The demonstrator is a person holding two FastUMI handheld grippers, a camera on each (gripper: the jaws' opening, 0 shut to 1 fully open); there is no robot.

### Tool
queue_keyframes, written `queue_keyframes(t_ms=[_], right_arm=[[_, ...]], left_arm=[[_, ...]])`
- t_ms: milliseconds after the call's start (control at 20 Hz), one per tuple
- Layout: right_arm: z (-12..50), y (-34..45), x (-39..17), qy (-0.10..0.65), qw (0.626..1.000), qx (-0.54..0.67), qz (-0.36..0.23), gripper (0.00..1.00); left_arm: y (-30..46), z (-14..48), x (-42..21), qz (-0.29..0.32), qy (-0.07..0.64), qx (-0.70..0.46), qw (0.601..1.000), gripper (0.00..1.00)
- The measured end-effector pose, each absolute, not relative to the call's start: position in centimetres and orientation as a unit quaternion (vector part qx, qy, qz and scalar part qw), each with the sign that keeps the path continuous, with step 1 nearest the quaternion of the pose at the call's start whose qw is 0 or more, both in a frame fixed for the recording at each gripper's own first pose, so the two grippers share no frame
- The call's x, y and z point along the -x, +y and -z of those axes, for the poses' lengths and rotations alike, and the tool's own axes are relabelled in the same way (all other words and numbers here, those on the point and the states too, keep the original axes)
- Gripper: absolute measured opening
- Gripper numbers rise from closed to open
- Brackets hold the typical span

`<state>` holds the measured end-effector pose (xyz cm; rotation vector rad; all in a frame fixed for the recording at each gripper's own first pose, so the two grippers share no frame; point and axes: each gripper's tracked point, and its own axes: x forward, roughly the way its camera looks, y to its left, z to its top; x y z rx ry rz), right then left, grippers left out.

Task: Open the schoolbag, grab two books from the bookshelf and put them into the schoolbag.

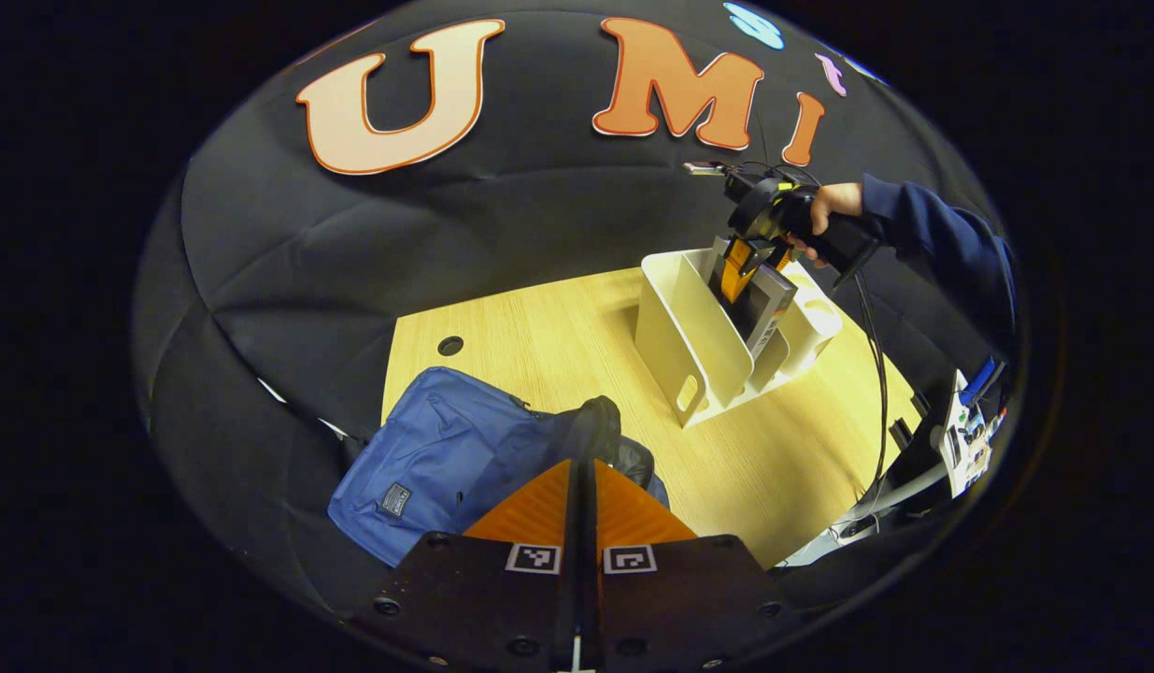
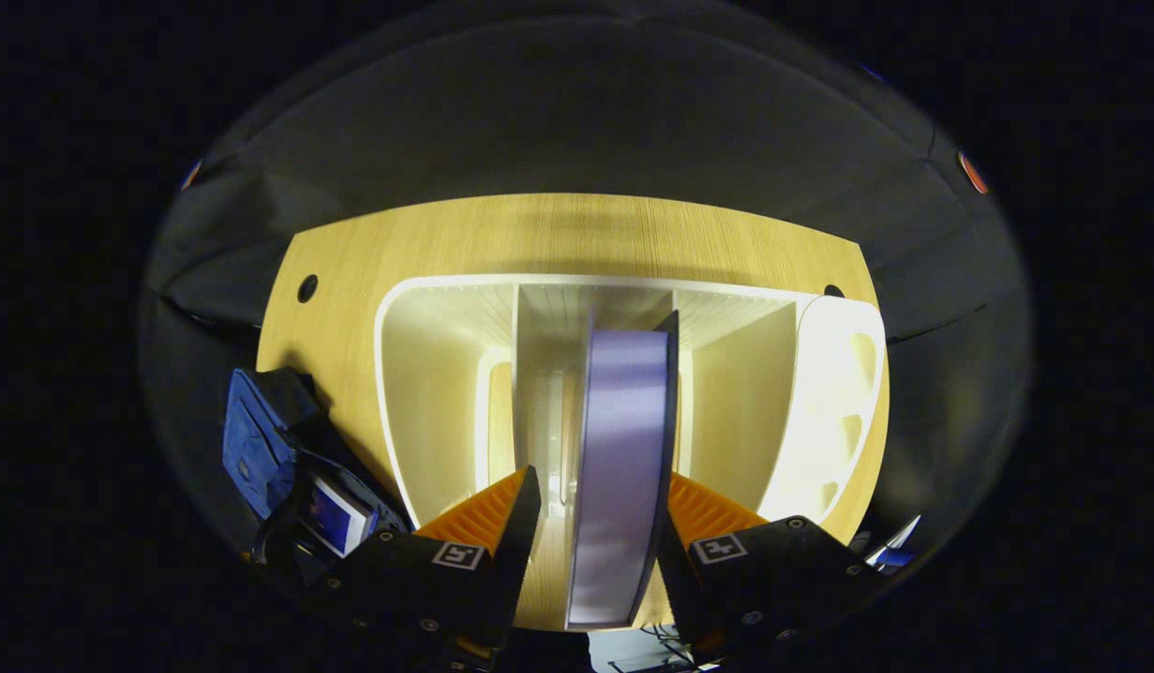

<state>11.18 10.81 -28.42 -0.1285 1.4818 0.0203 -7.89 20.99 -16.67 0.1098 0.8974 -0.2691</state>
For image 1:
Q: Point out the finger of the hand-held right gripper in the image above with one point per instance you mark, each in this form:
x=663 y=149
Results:
x=782 y=257
x=737 y=266

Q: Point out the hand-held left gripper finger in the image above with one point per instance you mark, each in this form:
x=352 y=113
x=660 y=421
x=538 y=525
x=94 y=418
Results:
x=575 y=579
x=595 y=579

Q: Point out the dark grey cover book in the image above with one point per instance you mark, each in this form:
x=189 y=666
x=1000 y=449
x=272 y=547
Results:
x=768 y=308

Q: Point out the white plastic bookshelf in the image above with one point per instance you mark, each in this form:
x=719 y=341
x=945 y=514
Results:
x=679 y=318

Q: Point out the blue schoolbag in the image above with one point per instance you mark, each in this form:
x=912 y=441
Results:
x=427 y=439

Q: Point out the black table clamp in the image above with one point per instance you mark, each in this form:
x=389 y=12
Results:
x=901 y=435

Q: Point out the blue plug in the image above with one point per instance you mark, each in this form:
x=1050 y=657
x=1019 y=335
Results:
x=983 y=381

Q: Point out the white electronic device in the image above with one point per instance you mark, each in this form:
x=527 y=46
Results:
x=969 y=439

